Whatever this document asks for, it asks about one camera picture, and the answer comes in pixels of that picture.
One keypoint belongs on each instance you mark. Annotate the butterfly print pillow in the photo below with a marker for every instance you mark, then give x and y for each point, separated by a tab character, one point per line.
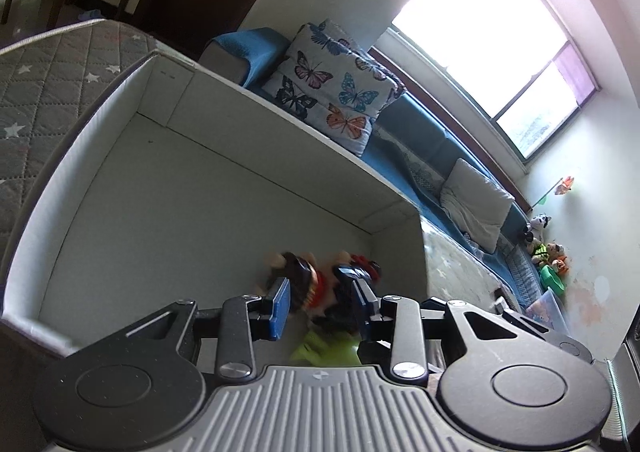
330	81

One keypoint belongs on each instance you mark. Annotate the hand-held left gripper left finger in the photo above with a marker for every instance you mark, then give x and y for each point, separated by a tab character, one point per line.
280	308

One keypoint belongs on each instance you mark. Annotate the lime green toy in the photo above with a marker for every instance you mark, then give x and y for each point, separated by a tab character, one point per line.
325	349

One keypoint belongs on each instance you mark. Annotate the white cardboard box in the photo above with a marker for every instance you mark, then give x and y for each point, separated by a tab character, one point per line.
200	207

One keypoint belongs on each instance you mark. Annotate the pile of plush toys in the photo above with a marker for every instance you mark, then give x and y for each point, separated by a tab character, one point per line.
552	256

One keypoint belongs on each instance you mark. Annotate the clear plastic container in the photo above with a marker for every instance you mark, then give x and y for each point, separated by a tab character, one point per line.
547	309

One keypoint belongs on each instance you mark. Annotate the toy figure with black hair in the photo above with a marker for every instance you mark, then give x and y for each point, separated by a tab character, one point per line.
304	282

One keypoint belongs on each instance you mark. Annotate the white pillow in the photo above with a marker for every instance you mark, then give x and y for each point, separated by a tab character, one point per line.
480	204

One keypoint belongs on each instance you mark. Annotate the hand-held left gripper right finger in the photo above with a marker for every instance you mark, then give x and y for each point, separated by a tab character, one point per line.
361	304

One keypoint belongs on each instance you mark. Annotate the black and white plush toy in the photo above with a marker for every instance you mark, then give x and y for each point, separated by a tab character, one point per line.
539	228

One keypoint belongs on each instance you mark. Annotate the orange pinwheel toy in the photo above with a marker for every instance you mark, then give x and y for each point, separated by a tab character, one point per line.
564	186

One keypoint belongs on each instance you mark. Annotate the window with brown frame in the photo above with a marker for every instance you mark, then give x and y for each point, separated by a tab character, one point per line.
490	31

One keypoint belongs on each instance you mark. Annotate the blue sofa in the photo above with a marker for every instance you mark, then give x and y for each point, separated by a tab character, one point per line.
425	136

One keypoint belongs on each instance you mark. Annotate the blue-grey quilted cushion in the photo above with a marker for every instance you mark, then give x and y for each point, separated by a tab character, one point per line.
525	274

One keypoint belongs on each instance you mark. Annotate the grey star quilted blanket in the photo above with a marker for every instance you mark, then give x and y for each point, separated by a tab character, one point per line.
40	96

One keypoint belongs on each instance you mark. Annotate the purple curtain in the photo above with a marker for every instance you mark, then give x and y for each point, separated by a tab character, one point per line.
575	71

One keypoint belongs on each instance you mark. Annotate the dark blue and red toy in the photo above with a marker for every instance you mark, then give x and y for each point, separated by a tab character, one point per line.
345	277

